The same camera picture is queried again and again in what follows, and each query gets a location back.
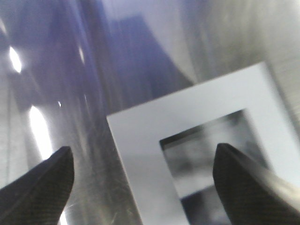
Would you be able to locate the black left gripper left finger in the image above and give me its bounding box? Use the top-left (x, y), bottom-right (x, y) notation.
top-left (0, 146), bottom-right (74, 225)

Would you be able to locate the gray square foam base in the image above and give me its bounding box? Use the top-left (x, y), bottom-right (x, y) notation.
top-left (107, 62), bottom-right (300, 225)

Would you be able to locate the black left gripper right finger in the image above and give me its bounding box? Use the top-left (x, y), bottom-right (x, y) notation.
top-left (212, 143), bottom-right (300, 225)

